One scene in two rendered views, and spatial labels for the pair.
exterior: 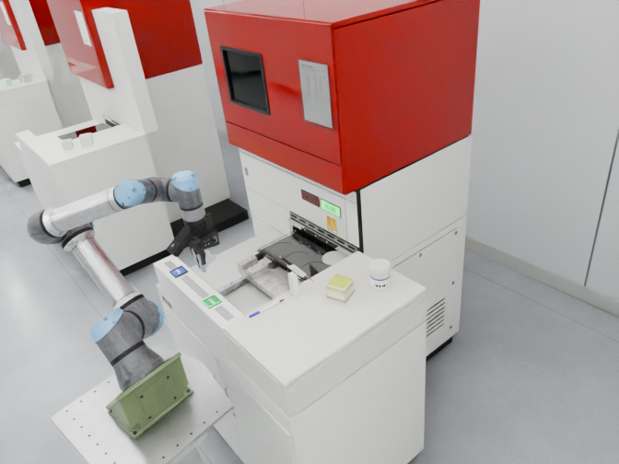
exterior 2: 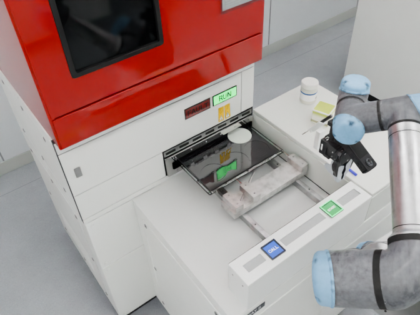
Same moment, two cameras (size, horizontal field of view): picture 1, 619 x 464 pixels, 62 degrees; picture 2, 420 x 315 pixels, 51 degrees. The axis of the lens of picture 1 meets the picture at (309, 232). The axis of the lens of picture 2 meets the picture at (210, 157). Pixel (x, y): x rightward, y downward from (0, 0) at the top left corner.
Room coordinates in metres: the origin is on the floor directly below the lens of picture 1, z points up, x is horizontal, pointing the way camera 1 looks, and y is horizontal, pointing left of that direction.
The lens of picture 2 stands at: (1.84, 1.31, 2.10)
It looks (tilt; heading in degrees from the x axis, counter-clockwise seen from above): 43 degrees down; 271
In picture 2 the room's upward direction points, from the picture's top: 3 degrees counter-clockwise
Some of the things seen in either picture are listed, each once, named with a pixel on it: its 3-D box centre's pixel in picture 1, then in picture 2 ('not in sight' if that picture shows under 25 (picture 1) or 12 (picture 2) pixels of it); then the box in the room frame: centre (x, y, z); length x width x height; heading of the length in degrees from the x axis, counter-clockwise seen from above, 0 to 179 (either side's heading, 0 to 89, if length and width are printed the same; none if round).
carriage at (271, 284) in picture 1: (270, 284); (265, 187); (1.66, 0.18, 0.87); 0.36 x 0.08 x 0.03; 36
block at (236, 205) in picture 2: (247, 262); (232, 202); (1.79, 0.27, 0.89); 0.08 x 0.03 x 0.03; 126
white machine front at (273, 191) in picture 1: (296, 203); (169, 137); (2.02, 0.05, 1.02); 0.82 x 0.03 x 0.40; 36
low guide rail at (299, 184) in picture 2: not in sight; (284, 172); (1.57, 0.08, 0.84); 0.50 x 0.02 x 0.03; 126
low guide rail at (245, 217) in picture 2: (258, 272); (232, 204); (1.79, 0.23, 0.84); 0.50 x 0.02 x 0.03; 126
